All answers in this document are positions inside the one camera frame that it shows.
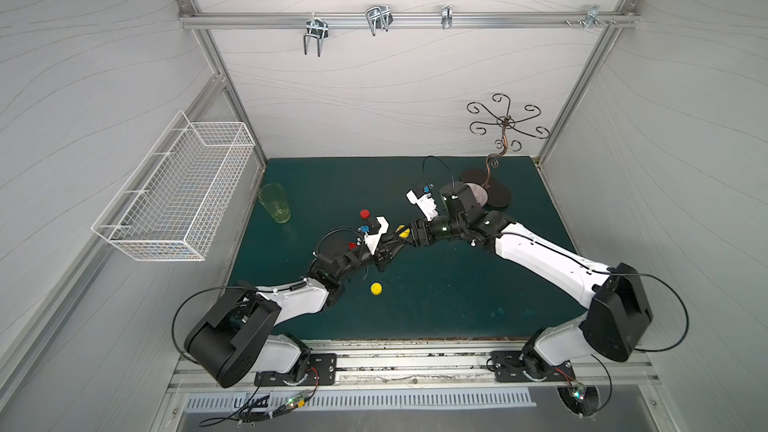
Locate yellow paint jar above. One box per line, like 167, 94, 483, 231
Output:
395, 226, 410, 239

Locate yellow jar lid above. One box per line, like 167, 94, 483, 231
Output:
370, 283, 383, 296

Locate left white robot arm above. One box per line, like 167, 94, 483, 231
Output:
171, 226, 410, 388

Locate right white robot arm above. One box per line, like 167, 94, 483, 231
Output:
406, 182, 653, 381

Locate purple patterned bowl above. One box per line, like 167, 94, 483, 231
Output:
467, 183, 488, 207

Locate bronze scroll jewelry stand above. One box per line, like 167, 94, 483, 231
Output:
460, 93, 550, 210

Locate white vent strip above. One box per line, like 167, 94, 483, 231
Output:
184, 387, 536, 414

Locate small metal clip hook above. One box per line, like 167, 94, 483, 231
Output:
441, 5, 453, 30

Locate double prong metal hook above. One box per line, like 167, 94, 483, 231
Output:
303, 18, 329, 57

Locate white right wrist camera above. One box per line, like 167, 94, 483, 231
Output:
406, 186, 439, 222

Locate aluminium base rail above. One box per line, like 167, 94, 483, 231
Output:
167, 338, 661, 391

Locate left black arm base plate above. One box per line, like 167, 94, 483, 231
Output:
254, 353, 338, 388

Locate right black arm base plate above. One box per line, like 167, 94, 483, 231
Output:
485, 350, 575, 383

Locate wire loop metal hook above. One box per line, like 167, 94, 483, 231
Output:
365, 5, 393, 36

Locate white wire basket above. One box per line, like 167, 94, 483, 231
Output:
91, 111, 255, 262

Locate metal bracket hook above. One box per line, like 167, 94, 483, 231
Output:
563, 5, 618, 30

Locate aluminium top rail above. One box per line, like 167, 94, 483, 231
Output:
180, 9, 641, 31

